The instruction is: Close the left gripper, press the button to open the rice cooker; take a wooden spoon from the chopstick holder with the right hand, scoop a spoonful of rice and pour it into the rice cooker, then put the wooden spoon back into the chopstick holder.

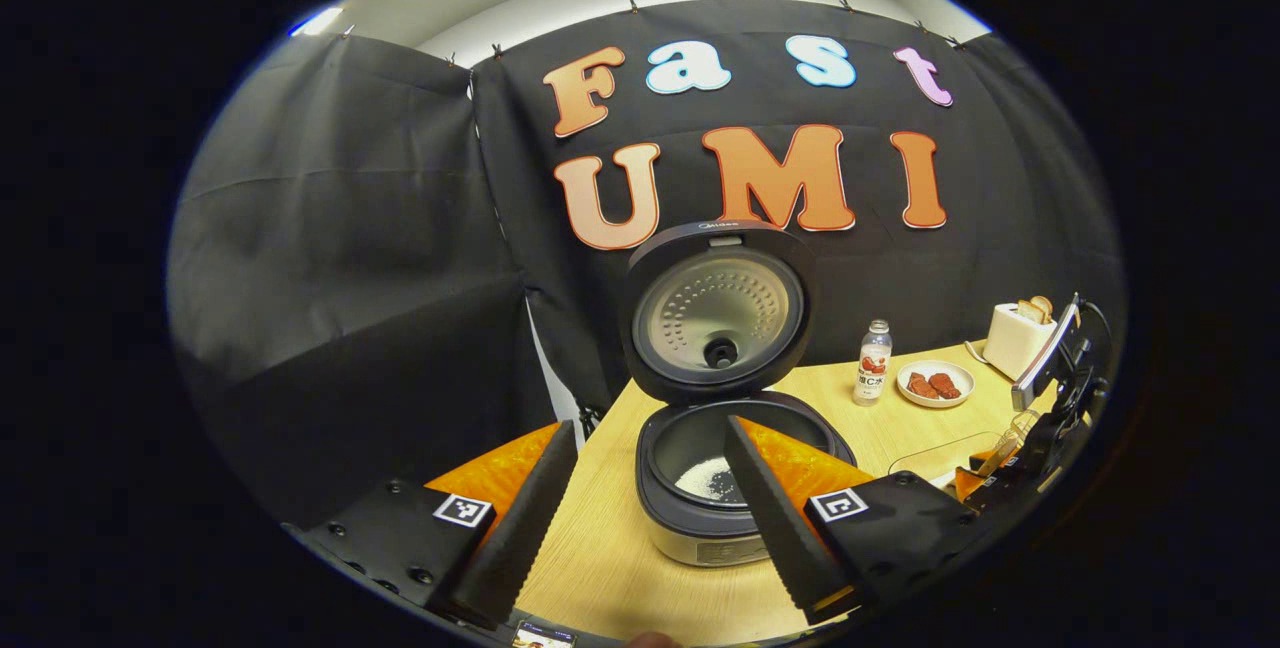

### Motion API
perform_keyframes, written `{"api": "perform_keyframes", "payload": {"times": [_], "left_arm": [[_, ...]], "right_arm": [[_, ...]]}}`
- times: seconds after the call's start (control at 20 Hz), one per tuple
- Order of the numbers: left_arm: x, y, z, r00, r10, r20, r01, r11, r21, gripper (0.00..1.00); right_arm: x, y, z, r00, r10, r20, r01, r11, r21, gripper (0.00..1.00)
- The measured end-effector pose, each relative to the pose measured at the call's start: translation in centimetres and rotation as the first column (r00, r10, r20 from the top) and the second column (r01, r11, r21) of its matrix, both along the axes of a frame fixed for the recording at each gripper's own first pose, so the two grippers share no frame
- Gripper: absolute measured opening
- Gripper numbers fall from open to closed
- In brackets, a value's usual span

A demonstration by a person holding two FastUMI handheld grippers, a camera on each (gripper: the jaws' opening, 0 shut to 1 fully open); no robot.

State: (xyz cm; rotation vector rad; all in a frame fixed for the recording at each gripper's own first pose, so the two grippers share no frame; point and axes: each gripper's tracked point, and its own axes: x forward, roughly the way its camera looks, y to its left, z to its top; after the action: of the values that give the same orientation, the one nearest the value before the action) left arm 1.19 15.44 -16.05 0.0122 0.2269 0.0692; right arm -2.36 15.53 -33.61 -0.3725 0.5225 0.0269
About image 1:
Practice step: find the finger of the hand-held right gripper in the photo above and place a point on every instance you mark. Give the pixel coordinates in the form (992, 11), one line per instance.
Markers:
(968, 484)

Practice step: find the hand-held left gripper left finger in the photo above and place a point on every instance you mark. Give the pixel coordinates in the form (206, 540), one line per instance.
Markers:
(520, 538)

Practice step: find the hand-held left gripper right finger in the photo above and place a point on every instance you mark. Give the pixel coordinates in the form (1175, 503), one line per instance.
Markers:
(775, 528)

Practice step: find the white rice grains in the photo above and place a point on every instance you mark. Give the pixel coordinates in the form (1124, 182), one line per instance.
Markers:
(705, 480)

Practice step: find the dark grey rice cooker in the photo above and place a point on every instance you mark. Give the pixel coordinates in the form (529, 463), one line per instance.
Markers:
(720, 318)

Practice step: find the white toaster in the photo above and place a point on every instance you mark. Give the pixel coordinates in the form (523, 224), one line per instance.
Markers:
(1010, 338)

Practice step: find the smartphone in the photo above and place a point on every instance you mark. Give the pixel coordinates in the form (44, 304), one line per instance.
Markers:
(540, 636)

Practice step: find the red meat piece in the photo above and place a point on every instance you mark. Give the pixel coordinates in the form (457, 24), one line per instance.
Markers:
(921, 386)
(946, 386)

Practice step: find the toasted bread slice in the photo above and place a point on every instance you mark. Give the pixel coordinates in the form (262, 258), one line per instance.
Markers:
(1043, 306)
(1028, 312)

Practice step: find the white round plate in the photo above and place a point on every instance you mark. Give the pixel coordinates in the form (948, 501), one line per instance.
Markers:
(935, 366)

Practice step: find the clear drink bottle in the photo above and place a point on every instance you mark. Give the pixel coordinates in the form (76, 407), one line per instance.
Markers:
(873, 378)

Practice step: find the ceiling light panel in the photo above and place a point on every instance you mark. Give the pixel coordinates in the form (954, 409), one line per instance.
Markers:
(315, 22)

